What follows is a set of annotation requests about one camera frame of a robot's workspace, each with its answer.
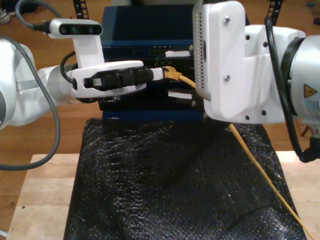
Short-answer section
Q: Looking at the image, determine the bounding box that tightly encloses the yellow network cable clear plug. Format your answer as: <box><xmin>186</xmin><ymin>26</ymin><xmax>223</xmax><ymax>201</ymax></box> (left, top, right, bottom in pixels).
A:
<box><xmin>162</xmin><ymin>66</ymin><xmax>316</xmax><ymax>240</ymax></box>

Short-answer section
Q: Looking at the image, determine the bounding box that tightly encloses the black rack server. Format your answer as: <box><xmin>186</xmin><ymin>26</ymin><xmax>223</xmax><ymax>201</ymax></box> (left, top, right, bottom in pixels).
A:
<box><xmin>99</xmin><ymin>56</ymin><xmax>198</xmax><ymax>83</ymax></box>

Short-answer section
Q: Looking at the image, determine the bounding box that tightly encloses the dark blue flat rack unit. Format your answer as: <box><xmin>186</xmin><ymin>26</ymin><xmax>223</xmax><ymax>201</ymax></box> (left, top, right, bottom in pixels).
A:
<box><xmin>101</xmin><ymin>109</ymin><xmax>204</xmax><ymax>121</ymax></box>

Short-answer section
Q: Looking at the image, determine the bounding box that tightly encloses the black textured bubble mat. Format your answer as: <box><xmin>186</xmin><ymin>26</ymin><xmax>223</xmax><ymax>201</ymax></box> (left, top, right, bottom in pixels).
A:
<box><xmin>63</xmin><ymin>116</ymin><xmax>308</xmax><ymax>240</ymax></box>

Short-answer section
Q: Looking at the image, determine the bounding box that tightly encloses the blue network switch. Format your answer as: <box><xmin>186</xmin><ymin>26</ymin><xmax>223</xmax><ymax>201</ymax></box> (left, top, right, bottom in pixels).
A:
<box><xmin>101</xmin><ymin>6</ymin><xmax>201</xmax><ymax>60</ymax></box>

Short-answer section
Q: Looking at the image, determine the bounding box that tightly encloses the thick grey camera cable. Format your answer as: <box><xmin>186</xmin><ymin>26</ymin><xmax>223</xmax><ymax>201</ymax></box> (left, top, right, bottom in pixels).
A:
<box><xmin>0</xmin><ymin>0</ymin><xmax>62</xmax><ymax>172</ymax></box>

